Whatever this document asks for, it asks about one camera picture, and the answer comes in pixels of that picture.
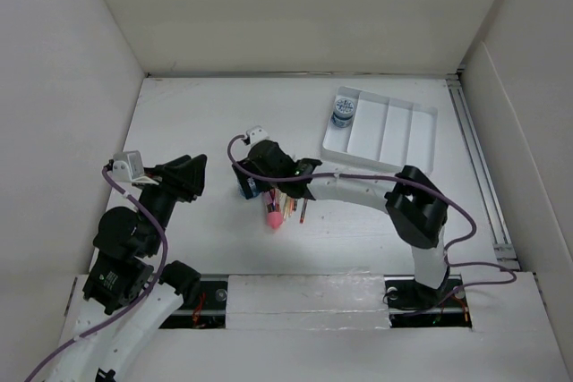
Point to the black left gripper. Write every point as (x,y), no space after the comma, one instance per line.
(183,175)

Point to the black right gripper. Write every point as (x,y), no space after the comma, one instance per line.
(248,164)

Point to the blue cleaning gel jar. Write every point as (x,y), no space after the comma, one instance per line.
(343,112)
(248,187)

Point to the clear marker tube pink cap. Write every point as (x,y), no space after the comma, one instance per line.
(274,216)

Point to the red gel pen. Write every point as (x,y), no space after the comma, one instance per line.
(303,211)

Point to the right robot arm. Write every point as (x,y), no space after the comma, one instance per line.
(408,197)

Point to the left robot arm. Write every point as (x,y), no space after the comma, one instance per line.
(131,288)

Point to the cream highlighter pen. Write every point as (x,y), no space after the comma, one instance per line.
(284,202)

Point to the white compartment organizer tray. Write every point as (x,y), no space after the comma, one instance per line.
(386,134)

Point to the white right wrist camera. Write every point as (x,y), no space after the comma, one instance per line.
(255,135)

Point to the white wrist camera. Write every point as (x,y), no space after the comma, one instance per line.
(255,135)
(127,167)

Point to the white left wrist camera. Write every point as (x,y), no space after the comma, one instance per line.
(127,167)

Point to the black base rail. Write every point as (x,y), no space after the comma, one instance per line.
(357,302)

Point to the aluminium side rail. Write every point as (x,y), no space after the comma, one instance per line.
(501,242)

